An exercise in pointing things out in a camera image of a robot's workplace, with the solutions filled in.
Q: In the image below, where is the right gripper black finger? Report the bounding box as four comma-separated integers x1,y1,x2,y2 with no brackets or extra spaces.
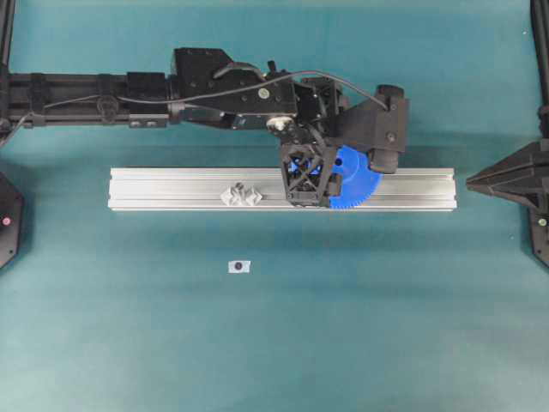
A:
467,141,541,181
466,181,540,209

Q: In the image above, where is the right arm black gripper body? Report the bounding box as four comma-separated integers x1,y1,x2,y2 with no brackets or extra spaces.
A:
529,138,548,258

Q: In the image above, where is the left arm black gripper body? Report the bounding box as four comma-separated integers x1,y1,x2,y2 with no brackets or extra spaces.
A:
274,77,348,145

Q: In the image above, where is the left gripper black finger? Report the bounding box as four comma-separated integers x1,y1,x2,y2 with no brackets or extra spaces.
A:
369,148,400,174
280,143,337,208

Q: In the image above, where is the large blue plastic gear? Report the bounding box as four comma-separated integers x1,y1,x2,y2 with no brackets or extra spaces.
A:
324,146,382,209

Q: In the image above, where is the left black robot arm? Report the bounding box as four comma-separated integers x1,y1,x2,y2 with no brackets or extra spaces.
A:
1,48,408,209

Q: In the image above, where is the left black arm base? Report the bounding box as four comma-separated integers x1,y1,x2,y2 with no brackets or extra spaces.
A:
0,173,25,268

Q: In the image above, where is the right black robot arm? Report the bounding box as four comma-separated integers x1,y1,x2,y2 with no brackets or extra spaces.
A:
466,1,548,264

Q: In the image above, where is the small white marker sticker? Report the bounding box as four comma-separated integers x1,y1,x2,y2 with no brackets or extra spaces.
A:
227,260,251,274

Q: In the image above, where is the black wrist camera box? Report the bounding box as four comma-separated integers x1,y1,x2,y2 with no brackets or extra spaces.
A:
335,85,409,154

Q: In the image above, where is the black camera cable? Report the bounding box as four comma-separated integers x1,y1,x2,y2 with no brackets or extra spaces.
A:
0,62,388,147

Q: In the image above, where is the long aluminium extrusion rail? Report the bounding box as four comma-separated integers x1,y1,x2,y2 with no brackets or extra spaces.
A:
108,167,457,212

